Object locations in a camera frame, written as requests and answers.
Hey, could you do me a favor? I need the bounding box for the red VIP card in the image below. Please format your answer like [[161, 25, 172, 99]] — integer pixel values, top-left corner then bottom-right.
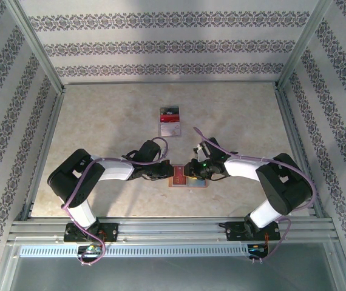
[[172, 165, 188, 187]]

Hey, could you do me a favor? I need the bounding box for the brown leather card holder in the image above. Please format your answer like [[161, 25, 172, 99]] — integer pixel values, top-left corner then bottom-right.
[[168, 166, 208, 189]]

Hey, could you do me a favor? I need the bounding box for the dark grey VIP card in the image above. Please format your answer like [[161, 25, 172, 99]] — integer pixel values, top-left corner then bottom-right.
[[160, 106, 180, 118]]

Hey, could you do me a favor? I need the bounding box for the white card with red print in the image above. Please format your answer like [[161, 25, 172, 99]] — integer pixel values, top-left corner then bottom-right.
[[160, 122, 181, 137]]

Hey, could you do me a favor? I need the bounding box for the red and white packet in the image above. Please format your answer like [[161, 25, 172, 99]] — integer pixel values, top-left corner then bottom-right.
[[158, 105, 183, 139]]

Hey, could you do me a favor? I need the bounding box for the grey metal panel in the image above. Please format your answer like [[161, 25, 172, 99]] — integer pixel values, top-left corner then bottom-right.
[[0, 242, 346, 291]]

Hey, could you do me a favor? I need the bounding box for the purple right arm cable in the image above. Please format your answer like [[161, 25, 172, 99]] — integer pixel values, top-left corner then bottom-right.
[[193, 126, 318, 264]]

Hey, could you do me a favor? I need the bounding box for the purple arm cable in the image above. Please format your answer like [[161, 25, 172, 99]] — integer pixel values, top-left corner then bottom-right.
[[193, 126, 318, 264], [61, 136, 170, 267]]

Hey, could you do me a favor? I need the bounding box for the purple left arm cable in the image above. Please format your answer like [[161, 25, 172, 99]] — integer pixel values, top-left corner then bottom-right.
[[61, 136, 170, 267]]

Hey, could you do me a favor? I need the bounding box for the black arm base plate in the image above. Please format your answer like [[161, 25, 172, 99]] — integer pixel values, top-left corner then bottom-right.
[[225, 221, 280, 243], [63, 222, 120, 243]]

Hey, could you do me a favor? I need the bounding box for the aluminium rear frame rail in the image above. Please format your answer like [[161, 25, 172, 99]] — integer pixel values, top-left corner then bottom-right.
[[62, 79, 280, 86]]

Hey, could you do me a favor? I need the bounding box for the slotted grey cable duct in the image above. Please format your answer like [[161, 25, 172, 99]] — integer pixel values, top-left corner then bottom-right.
[[19, 244, 271, 258]]

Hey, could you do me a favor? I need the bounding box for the aluminium side frame rail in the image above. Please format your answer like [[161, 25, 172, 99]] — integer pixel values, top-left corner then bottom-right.
[[273, 84, 325, 218], [21, 90, 66, 221]]

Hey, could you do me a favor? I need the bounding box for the aluminium frame post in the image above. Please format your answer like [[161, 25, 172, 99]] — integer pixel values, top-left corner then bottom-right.
[[7, 0, 66, 95], [276, 0, 336, 90]]

